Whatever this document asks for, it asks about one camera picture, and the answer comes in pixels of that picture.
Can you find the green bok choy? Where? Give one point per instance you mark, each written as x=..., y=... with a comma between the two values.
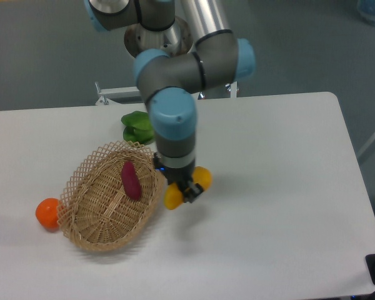
x=137, y=128

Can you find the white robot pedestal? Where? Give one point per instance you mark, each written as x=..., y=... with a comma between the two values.
x=118, y=93

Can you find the purple sweet potato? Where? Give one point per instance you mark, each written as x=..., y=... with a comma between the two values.
x=130, y=181

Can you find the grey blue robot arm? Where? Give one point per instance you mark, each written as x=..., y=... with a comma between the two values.
x=172, y=112

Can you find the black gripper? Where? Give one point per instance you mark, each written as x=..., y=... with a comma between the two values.
x=179, y=170

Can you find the woven wicker basket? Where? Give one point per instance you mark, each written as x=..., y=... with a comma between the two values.
x=94, y=211

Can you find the orange tangerine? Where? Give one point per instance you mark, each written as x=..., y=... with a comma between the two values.
x=47, y=215

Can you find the yellow mango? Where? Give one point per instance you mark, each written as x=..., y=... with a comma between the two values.
x=173, y=197

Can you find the blue plastic bag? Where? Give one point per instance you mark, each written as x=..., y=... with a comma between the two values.
x=366, y=9

